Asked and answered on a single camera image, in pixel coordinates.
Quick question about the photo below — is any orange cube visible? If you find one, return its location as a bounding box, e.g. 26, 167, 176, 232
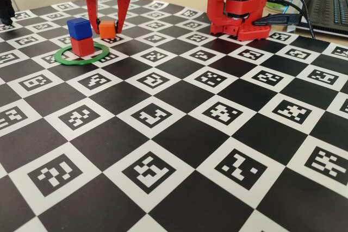
98, 20, 117, 40

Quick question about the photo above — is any blue cube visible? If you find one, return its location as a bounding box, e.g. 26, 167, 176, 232
66, 17, 92, 40

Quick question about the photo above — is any red cube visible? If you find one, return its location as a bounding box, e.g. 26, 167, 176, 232
70, 36, 95, 57

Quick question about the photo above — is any black white marker checkerboard mat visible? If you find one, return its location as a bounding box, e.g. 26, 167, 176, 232
0, 0, 348, 232

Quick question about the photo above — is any green white flat object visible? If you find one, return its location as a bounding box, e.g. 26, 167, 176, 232
265, 0, 289, 13

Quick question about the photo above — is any dark gray laptop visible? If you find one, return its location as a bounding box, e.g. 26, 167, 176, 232
295, 0, 348, 37

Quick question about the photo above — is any green flat ring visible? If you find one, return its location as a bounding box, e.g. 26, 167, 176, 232
53, 43, 110, 66

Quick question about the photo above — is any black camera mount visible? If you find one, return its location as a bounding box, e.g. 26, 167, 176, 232
0, 0, 16, 25

